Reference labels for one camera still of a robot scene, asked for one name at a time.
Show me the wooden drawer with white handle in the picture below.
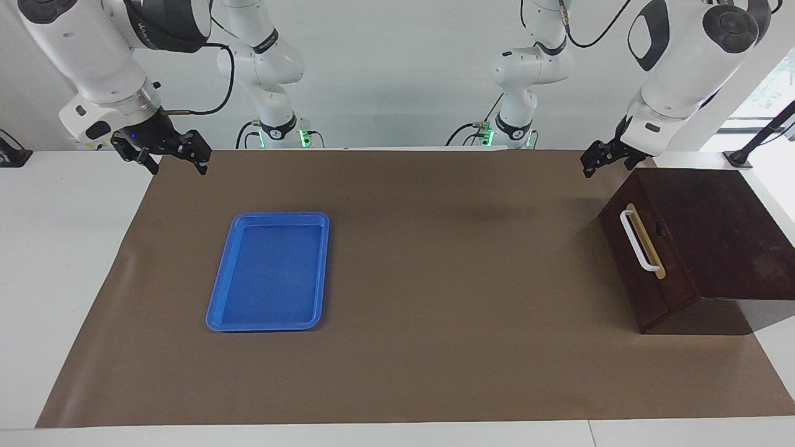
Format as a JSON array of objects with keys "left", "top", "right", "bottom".
[{"left": 598, "top": 179, "right": 701, "bottom": 335}]

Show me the dark wooden cabinet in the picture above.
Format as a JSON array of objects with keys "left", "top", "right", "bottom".
[{"left": 598, "top": 166, "right": 795, "bottom": 336}]

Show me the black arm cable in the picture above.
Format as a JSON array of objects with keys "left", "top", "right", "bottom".
[
  {"left": 163, "top": 37, "right": 237, "bottom": 117},
  {"left": 557, "top": 0, "right": 635, "bottom": 50}
]

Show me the brown table mat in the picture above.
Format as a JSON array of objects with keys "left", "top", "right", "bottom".
[{"left": 35, "top": 148, "right": 795, "bottom": 429}]

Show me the black base cable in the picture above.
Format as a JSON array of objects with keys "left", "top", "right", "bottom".
[
  {"left": 445, "top": 93, "right": 501, "bottom": 147},
  {"left": 235, "top": 119, "right": 265, "bottom": 150}
]

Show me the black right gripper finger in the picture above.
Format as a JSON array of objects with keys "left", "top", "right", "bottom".
[
  {"left": 111, "top": 138, "right": 160, "bottom": 176},
  {"left": 176, "top": 129, "right": 212, "bottom": 176}
]

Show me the bright window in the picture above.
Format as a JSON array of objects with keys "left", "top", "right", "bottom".
[{"left": 730, "top": 50, "right": 795, "bottom": 134}]

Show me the blue plastic tray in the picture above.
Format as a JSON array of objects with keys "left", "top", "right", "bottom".
[{"left": 206, "top": 212, "right": 330, "bottom": 333}]

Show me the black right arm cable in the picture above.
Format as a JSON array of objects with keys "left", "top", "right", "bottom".
[{"left": 163, "top": 37, "right": 237, "bottom": 117}]

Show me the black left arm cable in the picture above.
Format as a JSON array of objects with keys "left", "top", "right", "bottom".
[{"left": 557, "top": 0, "right": 635, "bottom": 50}]

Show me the black stand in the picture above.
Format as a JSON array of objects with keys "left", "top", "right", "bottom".
[
  {"left": 724, "top": 99, "right": 795, "bottom": 169},
  {"left": 0, "top": 129, "right": 33, "bottom": 168}
]

